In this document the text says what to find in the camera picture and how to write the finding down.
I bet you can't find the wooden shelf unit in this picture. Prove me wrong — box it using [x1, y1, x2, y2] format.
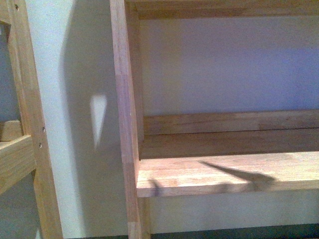
[110, 0, 319, 239]
[0, 0, 63, 239]

